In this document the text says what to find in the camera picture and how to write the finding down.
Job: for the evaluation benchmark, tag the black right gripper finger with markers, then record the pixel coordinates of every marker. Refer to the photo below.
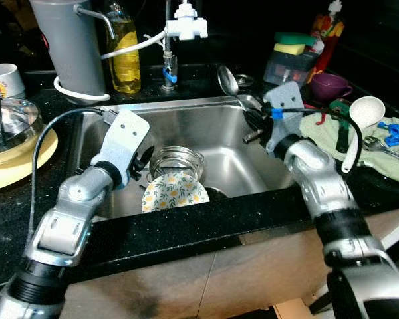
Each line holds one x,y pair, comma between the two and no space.
254,110

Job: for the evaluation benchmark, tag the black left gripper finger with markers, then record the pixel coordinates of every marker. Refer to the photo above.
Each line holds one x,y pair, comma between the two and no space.
149,155

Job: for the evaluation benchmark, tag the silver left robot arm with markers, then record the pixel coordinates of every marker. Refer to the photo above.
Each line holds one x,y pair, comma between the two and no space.
66,226

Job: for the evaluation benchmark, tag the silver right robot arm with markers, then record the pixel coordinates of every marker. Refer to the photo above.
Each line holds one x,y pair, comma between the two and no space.
326,193

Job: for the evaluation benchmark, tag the steel kitchen tool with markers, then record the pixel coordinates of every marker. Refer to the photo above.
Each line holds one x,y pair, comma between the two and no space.
386,151

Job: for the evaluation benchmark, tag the clear glass jar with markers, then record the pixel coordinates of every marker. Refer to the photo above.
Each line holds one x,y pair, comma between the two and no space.
176,159

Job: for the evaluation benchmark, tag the round steel hole cover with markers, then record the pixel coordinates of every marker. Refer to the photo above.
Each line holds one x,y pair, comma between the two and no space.
245,80

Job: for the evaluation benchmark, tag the stainless steel sink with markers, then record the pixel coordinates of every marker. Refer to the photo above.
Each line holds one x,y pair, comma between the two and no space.
213,126

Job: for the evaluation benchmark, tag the floral print plate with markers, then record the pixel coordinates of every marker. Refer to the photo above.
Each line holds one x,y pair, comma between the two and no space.
173,193

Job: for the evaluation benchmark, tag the clear plastic sponge container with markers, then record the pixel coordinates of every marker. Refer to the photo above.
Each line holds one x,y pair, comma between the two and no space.
289,66

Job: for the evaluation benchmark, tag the yellow sponge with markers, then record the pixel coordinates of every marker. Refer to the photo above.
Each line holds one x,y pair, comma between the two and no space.
289,49

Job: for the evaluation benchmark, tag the purple cup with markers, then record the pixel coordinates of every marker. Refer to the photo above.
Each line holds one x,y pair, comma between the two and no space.
329,86

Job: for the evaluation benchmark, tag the green sponge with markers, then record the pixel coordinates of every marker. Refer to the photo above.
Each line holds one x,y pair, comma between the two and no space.
296,38

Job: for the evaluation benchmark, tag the green red can opener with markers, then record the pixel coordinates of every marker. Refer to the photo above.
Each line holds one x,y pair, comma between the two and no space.
341,107

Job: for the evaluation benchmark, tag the steel tap with blue clip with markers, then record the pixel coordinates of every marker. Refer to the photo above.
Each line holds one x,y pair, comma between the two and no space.
169,73

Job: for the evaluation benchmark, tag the yellow oil bottle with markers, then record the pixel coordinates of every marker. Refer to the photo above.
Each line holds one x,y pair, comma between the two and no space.
124,66

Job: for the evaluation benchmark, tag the red printed pouch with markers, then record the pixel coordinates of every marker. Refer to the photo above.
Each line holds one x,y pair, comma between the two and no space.
327,33

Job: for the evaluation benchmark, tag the white tap filter attachment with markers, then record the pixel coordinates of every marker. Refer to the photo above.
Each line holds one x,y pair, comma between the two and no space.
186,26

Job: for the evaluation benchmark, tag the white plastic ladle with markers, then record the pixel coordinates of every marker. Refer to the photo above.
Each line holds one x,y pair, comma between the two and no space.
367,111

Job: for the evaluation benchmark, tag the yellow plate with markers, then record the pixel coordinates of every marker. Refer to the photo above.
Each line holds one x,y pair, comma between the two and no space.
26,169

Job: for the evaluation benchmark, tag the wide steel bowl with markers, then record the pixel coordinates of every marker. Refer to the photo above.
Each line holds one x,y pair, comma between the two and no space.
23,133

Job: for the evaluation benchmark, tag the beige drawer front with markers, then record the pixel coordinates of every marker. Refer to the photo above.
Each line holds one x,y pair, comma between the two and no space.
139,286

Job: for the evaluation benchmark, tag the light green cloth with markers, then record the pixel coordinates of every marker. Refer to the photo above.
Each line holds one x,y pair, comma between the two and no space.
386,166

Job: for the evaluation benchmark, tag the grey water filter canister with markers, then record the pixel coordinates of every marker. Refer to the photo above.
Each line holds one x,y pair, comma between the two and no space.
70,46

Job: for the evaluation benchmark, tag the blue plastic clip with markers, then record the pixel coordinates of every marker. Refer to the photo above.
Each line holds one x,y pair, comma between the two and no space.
396,133

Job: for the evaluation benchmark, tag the beige cabinet door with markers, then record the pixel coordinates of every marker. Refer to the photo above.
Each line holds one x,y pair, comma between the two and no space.
266,272

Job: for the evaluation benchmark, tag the white printed mug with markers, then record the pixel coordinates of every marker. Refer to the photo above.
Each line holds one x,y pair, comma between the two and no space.
6,76

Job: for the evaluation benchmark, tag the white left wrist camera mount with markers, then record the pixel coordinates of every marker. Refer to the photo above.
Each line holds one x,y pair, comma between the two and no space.
123,136

